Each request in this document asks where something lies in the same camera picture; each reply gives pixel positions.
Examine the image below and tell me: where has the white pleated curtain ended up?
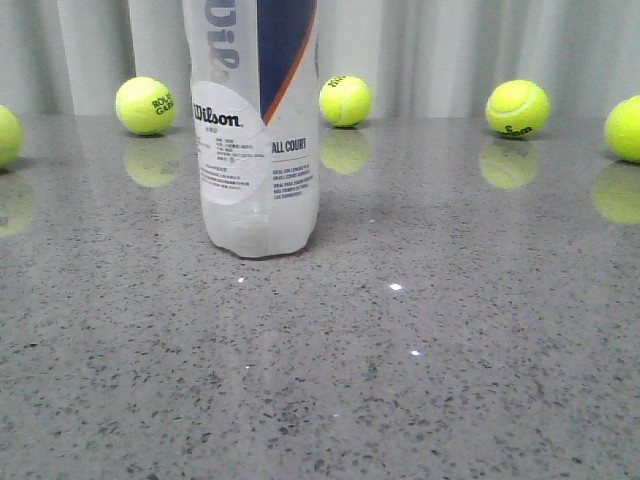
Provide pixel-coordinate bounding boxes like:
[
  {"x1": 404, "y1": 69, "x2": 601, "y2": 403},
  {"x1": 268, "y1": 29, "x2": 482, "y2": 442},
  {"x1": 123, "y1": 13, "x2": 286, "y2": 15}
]
[{"x1": 1, "y1": 1, "x2": 639, "y2": 118}]

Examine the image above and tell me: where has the clear plastic tennis ball can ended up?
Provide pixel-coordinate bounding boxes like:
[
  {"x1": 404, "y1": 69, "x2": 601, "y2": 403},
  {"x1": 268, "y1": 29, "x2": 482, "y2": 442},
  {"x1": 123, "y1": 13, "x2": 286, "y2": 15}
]
[{"x1": 182, "y1": 0, "x2": 320, "y2": 258}]

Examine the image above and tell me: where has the far right tennis ball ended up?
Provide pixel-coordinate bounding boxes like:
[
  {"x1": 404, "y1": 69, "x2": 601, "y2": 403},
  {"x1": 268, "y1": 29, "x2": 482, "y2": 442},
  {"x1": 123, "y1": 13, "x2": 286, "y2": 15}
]
[{"x1": 604, "y1": 95, "x2": 640, "y2": 163}]

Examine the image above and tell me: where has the far left tennis ball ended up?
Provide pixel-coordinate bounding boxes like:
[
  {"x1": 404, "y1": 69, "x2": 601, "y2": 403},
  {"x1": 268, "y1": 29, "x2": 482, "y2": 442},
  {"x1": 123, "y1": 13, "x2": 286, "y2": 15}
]
[{"x1": 0, "y1": 105, "x2": 23, "y2": 169}]

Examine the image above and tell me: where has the right Wilson tennis ball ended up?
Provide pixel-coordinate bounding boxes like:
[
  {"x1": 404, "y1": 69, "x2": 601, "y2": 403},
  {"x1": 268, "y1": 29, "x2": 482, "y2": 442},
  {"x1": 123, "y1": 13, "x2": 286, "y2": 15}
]
[{"x1": 485, "y1": 79, "x2": 551, "y2": 138}]

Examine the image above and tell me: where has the Roland Garros tennis ball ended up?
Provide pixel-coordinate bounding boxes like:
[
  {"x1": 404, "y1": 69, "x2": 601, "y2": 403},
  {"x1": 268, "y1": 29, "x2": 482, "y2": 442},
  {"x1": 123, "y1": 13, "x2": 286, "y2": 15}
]
[{"x1": 115, "y1": 76, "x2": 176, "y2": 136}]

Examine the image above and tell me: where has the centre yellow tennis ball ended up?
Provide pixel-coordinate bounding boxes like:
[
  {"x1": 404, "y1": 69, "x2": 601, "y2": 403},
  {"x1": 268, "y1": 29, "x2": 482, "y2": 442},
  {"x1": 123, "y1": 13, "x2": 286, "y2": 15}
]
[{"x1": 319, "y1": 75, "x2": 372, "y2": 128}]

